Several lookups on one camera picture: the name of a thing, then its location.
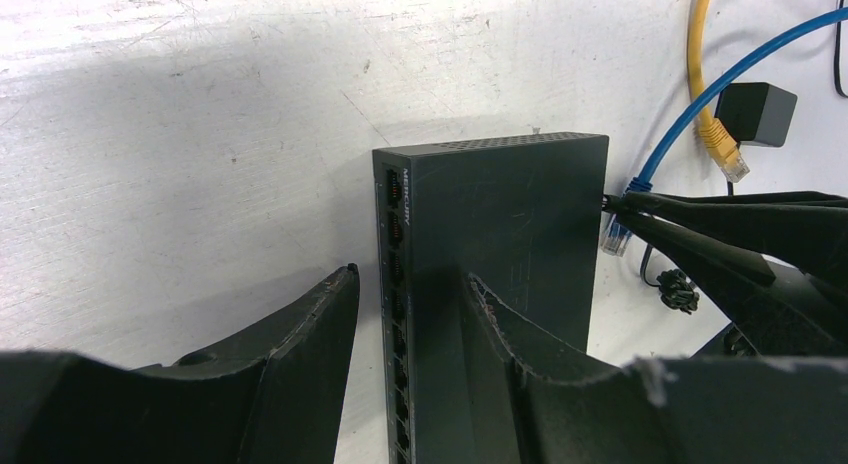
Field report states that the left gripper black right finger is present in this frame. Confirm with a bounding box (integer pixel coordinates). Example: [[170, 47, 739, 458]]
[[463, 274, 847, 463]]

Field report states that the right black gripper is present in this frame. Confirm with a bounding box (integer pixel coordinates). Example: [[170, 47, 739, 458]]
[[612, 191, 847, 357]]

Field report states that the black power adapter with cord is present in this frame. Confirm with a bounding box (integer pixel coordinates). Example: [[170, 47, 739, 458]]
[[832, 21, 847, 99]]

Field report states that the yellow ethernet cable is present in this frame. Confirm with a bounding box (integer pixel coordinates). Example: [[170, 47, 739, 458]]
[[686, 0, 751, 184]]

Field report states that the black network switch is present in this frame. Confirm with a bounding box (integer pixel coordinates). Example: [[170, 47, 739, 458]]
[[372, 132, 609, 463]]

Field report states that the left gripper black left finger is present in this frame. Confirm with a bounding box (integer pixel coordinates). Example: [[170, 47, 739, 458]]
[[1, 264, 360, 463]]

